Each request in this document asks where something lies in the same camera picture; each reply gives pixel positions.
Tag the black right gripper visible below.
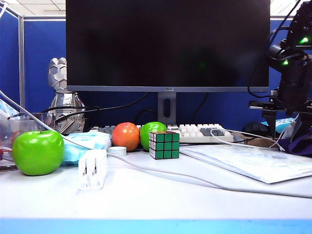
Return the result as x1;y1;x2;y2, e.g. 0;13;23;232
248;73;312;144

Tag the thin white Type-C cable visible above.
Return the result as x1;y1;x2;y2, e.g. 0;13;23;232
210;121;297;151

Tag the white charging base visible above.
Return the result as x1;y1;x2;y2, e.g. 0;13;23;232
78;149;108;191

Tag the teal white printed bag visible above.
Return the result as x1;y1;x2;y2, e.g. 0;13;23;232
260;117;299;134

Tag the white rolled item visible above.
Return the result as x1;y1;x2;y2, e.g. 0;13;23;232
285;114;302;140

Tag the purple cloth bag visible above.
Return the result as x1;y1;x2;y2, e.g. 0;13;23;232
277;135;312;158

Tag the black computer mouse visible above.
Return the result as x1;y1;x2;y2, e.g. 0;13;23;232
242;121;270;137

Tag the brown cardboard box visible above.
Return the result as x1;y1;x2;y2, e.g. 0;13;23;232
231;131;278;148

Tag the clear plastic document folder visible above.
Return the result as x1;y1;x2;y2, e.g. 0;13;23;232
179;143;312;184

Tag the white grey keyboard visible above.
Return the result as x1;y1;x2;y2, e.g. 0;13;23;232
89;123;234;144

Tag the Rubik's cube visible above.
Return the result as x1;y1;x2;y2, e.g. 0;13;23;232
148;131;180;160

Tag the grey monitor stand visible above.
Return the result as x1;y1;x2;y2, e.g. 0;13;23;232
157;92;177;125

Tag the small green apple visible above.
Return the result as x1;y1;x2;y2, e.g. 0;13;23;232
140;121;168;151

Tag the black computer monitor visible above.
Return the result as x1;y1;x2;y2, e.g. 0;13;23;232
65;0;271;93

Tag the orange red round fruit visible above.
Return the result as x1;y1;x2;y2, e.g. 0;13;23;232
112;122;141;152

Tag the small white blue tape roll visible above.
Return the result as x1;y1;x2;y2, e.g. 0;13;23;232
107;146;127;156

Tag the light blue tissue pack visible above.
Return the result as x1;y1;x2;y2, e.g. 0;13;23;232
62;131;112;166

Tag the silver angular figurine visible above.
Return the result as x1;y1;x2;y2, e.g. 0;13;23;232
47;57;86;135

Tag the large green apple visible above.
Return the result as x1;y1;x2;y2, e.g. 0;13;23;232
12;130;65;176

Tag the blue white plastic packet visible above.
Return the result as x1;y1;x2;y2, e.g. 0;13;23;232
0;99;20;120

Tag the thin black cable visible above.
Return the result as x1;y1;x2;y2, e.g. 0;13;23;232
233;136;260;143

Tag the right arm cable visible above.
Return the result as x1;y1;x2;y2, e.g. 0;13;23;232
247;0;303;98

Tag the thick white power cable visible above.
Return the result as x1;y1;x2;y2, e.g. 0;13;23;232
0;90;312;199

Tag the grey metal partition post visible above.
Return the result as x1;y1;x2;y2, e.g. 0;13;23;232
19;16;25;107

